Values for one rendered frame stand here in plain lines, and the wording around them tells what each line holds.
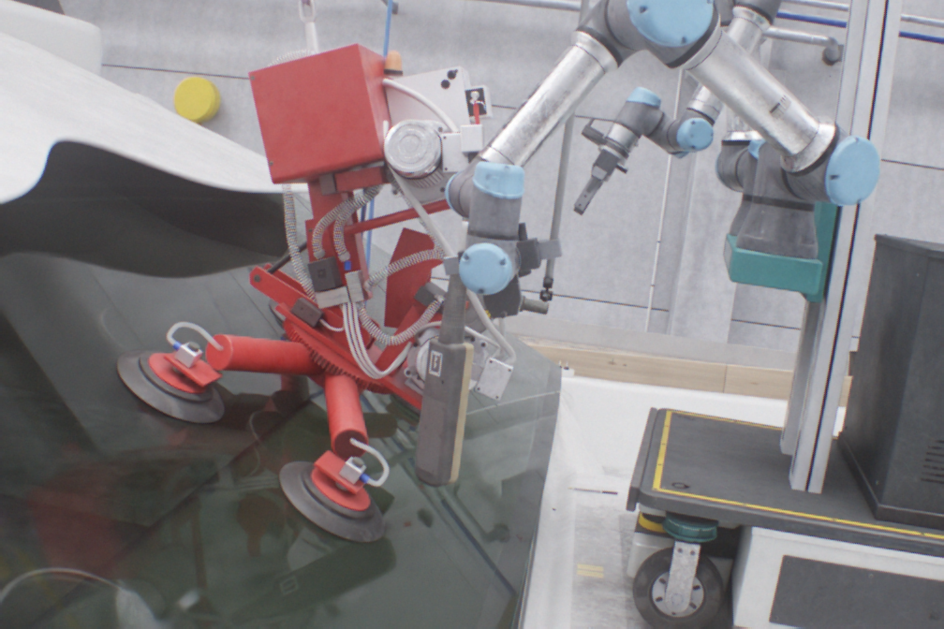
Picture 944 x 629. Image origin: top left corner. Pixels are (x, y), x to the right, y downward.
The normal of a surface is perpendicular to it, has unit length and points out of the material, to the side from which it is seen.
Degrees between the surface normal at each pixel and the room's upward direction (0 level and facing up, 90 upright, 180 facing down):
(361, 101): 90
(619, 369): 90
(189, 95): 90
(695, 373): 90
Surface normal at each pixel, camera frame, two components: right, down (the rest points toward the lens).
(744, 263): -0.22, 0.11
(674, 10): 0.19, 0.09
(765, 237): -0.52, -0.26
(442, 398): -0.66, 0.02
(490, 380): 0.00, -0.01
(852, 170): 0.39, 0.24
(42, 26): 0.99, 0.14
